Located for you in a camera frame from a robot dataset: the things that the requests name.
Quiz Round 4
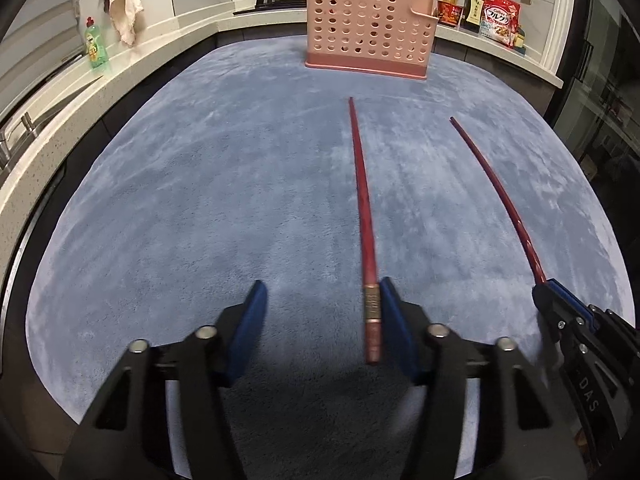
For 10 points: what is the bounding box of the blue plush mat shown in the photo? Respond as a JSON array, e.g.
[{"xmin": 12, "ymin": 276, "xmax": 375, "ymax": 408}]
[{"xmin": 25, "ymin": 37, "xmax": 630, "ymax": 480}]

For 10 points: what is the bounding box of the beige towel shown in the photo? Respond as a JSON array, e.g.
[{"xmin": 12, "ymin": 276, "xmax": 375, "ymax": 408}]
[{"xmin": 109, "ymin": 0, "xmax": 145, "ymax": 47}]

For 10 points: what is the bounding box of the steel sink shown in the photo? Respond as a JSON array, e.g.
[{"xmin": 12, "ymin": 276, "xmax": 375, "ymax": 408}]
[{"xmin": 0, "ymin": 110, "xmax": 41, "ymax": 171}]

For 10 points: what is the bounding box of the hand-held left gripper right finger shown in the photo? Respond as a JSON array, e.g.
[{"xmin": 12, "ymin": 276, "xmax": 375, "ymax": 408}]
[{"xmin": 377, "ymin": 276, "xmax": 587, "ymax": 480}]

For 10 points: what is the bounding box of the white window blind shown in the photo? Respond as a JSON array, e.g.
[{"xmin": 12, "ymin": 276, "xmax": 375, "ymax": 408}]
[{"xmin": 0, "ymin": 0, "xmax": 83, "ymax": 126}]

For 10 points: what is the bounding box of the red cereal bag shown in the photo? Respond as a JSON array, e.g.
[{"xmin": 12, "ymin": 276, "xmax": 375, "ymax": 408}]
[{"xmin": 479, "ymin": 0, "xmax": 521, "ymax": 48}]

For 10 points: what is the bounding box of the black gas stove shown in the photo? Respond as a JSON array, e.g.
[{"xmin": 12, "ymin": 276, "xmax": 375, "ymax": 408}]
[{"xmin": 232, "ymin": 0, "xmax": 308, "ymax": 15}]

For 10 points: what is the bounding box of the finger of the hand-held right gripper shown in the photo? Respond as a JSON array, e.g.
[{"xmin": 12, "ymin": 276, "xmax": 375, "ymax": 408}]
[
  {"xmin": 547, "ymin": 279, "xmax": 603, "ymax": 320},
  {"xmin": 532, "ymin": 285, "xmax": 576, "ymax": 343}
]

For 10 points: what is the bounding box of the green dish soap bottle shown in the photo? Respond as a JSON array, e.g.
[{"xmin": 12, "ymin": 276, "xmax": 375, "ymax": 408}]
[{"xmin": 84, "ymin": 16, "xmax": 110, "ymax": 71}]

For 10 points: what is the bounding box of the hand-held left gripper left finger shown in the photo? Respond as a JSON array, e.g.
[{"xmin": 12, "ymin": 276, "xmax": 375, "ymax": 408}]
[{"xmin": 59, "ymin": 280, "xmax": 268, "ymax": 480}]

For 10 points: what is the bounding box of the pink perforated utensil holder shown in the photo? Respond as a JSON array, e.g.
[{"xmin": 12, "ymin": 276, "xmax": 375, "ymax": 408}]
[{"xmin": 304, "ymin": 0, "xmax": 440, "ymax": 82}]

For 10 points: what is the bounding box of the glass sliding door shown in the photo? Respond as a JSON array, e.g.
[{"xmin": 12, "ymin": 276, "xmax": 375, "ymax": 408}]
[{"xmin": 545, "ymin": 0, "xmax": 640, "ymax": 186}]

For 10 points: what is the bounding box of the dark soy sauce bottle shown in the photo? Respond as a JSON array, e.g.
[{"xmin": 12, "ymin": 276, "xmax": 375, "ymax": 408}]
[{"xmin": 461, "ymin": 0, "xmax": 488, "ymax": 33}]

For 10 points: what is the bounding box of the dark red chopstick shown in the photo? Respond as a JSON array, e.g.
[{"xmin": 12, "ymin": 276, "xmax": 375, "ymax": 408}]
[
  {"xmin": 347, "ymin": 96, "xmax": 385, "ymax": 366},
  {"xmin": 449, "ymin": 116, "xmax": 549, "ymax": 288}
]

